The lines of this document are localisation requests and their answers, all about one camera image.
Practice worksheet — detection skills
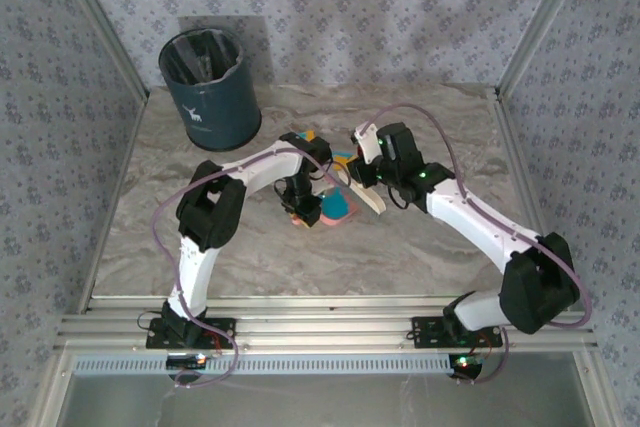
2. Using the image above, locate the aluminium frame post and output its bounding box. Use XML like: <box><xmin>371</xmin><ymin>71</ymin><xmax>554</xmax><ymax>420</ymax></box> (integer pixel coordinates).
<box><xmin>497</xmin><ymin>0</ymin><xmax>599</xmax><ymax>101</ymax></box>
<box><xmin>49</xmin><ymin>0</ymin><xmax>150</xmax><ymax>103</ymax></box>

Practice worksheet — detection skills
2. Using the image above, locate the aluminium extrusion base frame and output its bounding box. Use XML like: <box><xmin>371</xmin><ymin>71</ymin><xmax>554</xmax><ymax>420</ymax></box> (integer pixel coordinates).
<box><xmin>53</xmin><ymin>295</ymin><xmax>600</xmax><ymax>354</ymax></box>

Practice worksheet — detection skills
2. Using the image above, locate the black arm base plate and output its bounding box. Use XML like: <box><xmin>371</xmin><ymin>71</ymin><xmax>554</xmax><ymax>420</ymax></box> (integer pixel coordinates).
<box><xmin>144</xmin><ymin>316</ymin><xmax>237</xmax><ymax>351</ymax></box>
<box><xmin>410</xmin><ymin>315</ymin><xmax>504</xmax><ymax>349</ymax></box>

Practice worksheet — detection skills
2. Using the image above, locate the pink plastic dustpan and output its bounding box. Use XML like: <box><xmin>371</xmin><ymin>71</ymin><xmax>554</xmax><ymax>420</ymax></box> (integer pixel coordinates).
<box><xmin>290</xmin><ymin>185</ymin><xmax>361</xmax><ymax>229</ymax></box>

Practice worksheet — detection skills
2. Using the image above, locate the grey slotted cable duct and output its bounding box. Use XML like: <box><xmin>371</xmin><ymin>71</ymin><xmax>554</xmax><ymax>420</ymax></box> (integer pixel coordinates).
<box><xmin>73</xmin><ymin>352</ymin><xmax>456</xmax><ymax>377</ymax></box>

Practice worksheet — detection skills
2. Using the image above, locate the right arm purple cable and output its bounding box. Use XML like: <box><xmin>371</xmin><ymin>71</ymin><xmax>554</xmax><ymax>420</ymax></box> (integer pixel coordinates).
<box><xmin>369</xmin><ymin>104</ymin><xmax>594</xmax><ymax>386</ymax></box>

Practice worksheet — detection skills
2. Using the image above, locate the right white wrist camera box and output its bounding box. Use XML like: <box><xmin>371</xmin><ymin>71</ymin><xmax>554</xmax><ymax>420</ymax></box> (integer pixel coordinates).
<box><xmin>351</xmin><ymin>122</ymin><xmax>381</xmax><ymax>168</ymax></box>

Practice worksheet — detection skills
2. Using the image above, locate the small LED circuit board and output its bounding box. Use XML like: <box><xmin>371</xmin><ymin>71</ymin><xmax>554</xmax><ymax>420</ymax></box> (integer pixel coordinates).
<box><xmin>166</xmin><ymin>353</ymin><xmax>209</xmax><ymax>369</ymax></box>
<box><xmin>448</xmin><ymin>353</ymin><xmax>485</xmax><ymax>382</ymax></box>

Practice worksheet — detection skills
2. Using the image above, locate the dark blue waste bin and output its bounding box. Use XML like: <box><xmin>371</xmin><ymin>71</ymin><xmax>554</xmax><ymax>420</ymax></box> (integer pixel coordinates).
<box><xmin>158</xmin><ymin>28</ymin><xmax>263</xmax><ymax>153</ymax></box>

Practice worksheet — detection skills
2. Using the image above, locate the grey bristle hand brush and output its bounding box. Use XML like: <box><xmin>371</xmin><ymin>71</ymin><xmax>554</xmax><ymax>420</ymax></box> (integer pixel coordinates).
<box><xmin>348</xmin><ymin>145</ymin><xmax>388</xmax><ymax>217</ymax></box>

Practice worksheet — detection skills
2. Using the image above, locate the aluminium table side rail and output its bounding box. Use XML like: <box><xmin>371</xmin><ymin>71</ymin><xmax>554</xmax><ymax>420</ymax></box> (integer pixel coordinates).
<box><xmin>496</xmin><ymin>89</ymin><xmax>574</xmax><ymax>311</ymax></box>
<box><xmin>77</xmin><ymin>91</ymin><xmax>151</xmax><ymax>316</ymax></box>

